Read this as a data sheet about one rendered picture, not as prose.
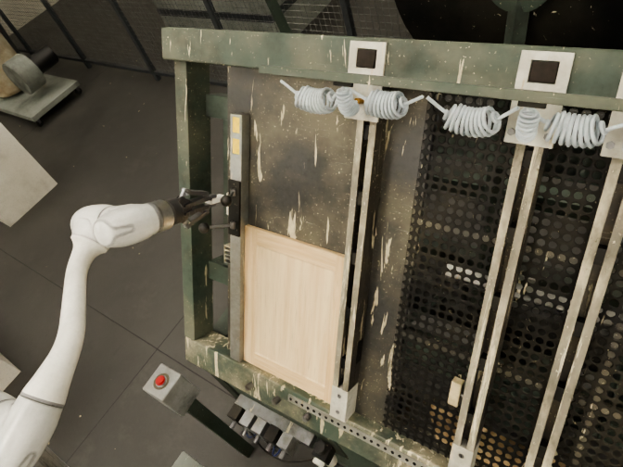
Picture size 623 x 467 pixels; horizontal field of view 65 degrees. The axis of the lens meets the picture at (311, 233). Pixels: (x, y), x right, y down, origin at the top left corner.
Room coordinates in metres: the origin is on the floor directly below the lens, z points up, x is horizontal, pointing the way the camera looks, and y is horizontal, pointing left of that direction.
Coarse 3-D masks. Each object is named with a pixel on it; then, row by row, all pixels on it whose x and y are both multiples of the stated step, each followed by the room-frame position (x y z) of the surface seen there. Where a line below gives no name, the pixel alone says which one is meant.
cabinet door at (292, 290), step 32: (256, 256) 1.17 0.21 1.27; (288, 256) 1.08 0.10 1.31; (320, 256) 1.00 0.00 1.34; (256, 288) 1.12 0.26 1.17; (288, 288) 1.03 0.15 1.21; (320, 288) 0.95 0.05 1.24; (256, 320) 1.07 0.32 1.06; (288, 320) 0.98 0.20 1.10; (320, 320) 0.90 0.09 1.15; (256, 352) 1.01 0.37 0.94; (288, 352) 0.93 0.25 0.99; (320, 352) 0.85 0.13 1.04; (320, 384) 0.79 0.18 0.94
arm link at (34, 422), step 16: (16, 400) 0.69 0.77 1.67; (32, 400) 0.67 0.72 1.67; (0, 416) 0.66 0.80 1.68; (16, 416) 0.64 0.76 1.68; (32, 416) 0.64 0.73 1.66; (48, 416) 0.64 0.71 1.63; (0, 432) 0.63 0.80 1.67; (16, 432) 0.61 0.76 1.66; (32, 432) 0.61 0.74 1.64; (48, 432) 0.62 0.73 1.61; (0, 448) 0.59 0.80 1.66; (16, 448) 0.58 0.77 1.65; (32, 448) 0.58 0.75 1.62; (0, 464) 0.57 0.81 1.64; (16, 464) 0.56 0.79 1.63; (32, 464) 0.57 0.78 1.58
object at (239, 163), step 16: (240, 128) 1.37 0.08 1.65; (240, 144) 1.35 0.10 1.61; (240, 160) 1.33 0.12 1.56; (240, 176) 1.31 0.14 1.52; (240, 240) 1.22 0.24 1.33; (240, 256) 1.20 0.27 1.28; (240, 272) 1.17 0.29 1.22; (240, 288) 1.15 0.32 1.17; (240, 304) 1.12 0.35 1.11; (240, 320) 1.10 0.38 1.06; (240, 336) 1.07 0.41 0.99; (240, 352) 1.05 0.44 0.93
